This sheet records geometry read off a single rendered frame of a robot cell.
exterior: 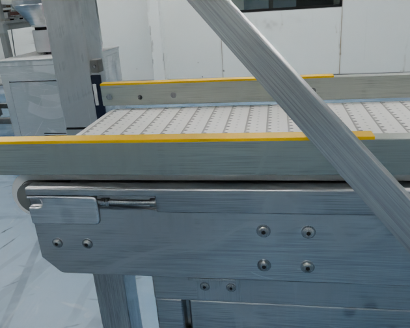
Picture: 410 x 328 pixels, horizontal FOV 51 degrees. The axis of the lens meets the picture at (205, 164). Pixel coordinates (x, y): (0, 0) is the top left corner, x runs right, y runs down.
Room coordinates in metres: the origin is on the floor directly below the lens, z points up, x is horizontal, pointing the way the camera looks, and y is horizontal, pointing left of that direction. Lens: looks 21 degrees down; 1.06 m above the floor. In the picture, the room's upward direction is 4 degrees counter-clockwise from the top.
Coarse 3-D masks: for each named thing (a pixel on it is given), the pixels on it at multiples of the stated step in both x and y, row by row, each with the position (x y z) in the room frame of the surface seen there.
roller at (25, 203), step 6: (30, 180) 0.40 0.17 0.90; (36, 180) 0.40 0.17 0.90; (42, 180) 0.40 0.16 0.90; (48, 180) 0.41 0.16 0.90; (54, 180) 0.41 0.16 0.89; (60, 180) 0.42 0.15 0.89; (66, 180) 0.43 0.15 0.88; (24, 186) 0.39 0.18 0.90; (18, 192) 0.40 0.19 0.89; (24, 192) 0.40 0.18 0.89; (18, 198) 0.40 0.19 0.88; (24, 198) 0.40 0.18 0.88; (24, 204) 0.40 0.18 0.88; (30, 204) 0.39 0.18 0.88
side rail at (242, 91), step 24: (408, 72) 0.59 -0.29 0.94; (120, 96) 0.65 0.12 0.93; (144, 96) 0.64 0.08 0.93; (168, 96) 0.64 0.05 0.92; (192, 96) 0.63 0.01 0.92; (216, 96) 0.62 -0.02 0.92; (240, 96) 0.62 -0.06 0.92; (264, 96) 0.61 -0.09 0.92; (336, 96) 0.59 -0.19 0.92; (360, 96) 0.59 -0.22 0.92; (384, 96) 0.58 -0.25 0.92; (408, 96) 0.58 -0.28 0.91
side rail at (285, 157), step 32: (0, 160) 0.39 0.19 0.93; (32, 160) 0.38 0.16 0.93; (64, 160) 0.37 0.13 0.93; (96, 160) 0.37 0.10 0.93; (128, 160) 0.36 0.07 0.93; (160, 160) 0.36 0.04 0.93; (192, 160) 0.35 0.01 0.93; (224, 160) 0.35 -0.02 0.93; (256, 160) 0.34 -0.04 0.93; (288, 160) 0.34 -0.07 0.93; (320, 160) 0.33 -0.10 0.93; (384, 160) 0.33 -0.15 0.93
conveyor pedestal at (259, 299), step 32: (160, 288) 0.41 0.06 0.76; (192, 288) 0.40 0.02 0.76; (256, 288) 0.39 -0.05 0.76; (288, 288) 0.38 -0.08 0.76; (320, 288) 0.38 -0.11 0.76; (352, 288) 0.37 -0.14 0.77; (384, 288) 0.37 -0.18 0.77; (160, 320) 0.41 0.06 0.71; (192, 320) 0.41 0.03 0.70; (224, 320) 0.40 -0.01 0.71; (256, 320) 0.40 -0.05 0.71; (288, 320) 0.39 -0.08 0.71; (320, 320) 0.38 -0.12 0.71; (352, 320) 0.38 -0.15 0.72; (384, 320) 0.37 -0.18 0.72
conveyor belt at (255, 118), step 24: (96, 120) 0.59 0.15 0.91; (120, 120) 0.58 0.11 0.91; (144, 120) 0.57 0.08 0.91; (168, 120) 0.56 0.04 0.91; (192, 120) 0.55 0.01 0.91; (216, 120) 0.54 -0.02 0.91; (240, 120) 0.53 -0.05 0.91; (264, 120) 0.53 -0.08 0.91; (288, 120) 0.52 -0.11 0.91; (360, 120) 0.50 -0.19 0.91; (384, 120) 0.49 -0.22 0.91; (408, 120) 0.48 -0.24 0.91
